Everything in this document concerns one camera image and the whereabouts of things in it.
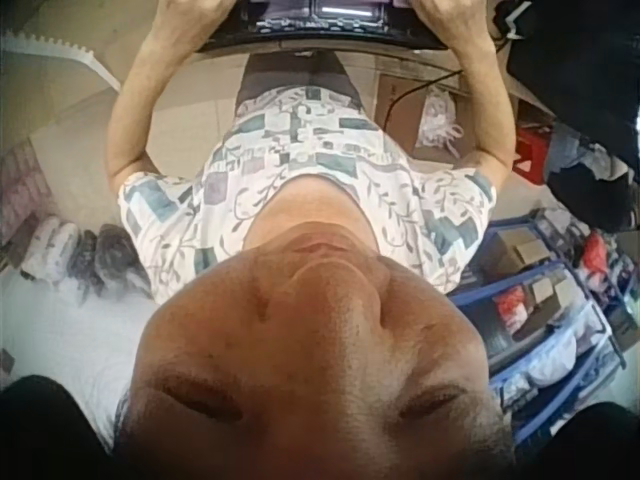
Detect person's left hand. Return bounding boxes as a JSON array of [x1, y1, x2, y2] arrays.
[[153, 0, 237, 32]]

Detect person's right hand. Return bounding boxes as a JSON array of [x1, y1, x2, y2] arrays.
[[407, 0, 484, 39]]

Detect black plastic tray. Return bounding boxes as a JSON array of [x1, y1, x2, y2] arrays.
[[197, 0, 449, 55]]

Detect person's legs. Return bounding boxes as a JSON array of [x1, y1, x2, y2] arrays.
[[235, 51, 363, 112]]

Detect brown cardboard box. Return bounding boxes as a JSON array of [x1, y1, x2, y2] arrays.
[[373, 73, 474, 162]]

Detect clear bag of white parts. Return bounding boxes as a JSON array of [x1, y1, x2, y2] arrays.
[[414, 84, 467, 157]]

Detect heap of dark bags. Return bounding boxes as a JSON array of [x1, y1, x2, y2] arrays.
[[492, 0, 640, 109]]

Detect white notched foam board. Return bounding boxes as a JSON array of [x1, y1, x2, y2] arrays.
[[2, 27, 124, 94]]

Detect red plastic crate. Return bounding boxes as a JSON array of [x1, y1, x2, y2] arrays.
[[512, 124, 557, 187]]

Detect heap of dark clothing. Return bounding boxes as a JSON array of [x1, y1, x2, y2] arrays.
[[543, 124, 640, 234]]

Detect row of white and black bags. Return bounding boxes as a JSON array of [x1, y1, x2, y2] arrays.
[[19, 217, 151, 301]]

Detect blue shelf rack with goods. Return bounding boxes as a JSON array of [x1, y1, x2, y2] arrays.
[[447, 207, 640, 451]]

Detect black cable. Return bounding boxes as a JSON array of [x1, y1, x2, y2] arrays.
[[387, 68, 465, 129]]

